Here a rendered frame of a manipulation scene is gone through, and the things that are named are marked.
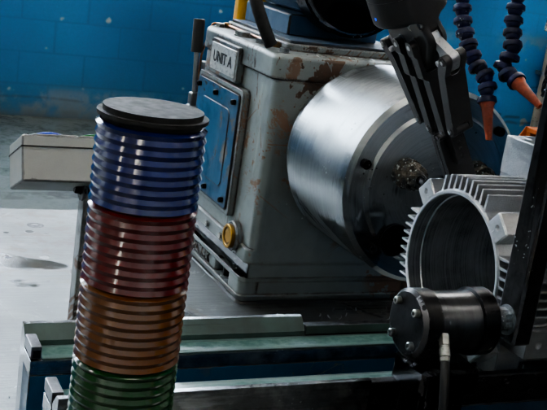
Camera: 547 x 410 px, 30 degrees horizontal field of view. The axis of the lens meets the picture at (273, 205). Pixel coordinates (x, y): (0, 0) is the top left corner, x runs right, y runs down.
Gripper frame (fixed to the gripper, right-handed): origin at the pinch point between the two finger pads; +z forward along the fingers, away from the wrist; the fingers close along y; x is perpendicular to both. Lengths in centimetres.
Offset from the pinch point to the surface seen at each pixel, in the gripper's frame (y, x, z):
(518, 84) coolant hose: 5.6, -12.9, -1.3
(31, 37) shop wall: 541, -22, 85
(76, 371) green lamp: -36, 44, -20
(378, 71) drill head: 28.1, -7.3, -1.2
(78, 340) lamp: -36, 43, -22
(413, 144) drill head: 14.9, -2.7, 3.8
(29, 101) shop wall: 541, -4, 120
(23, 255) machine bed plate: 58, 43, 11
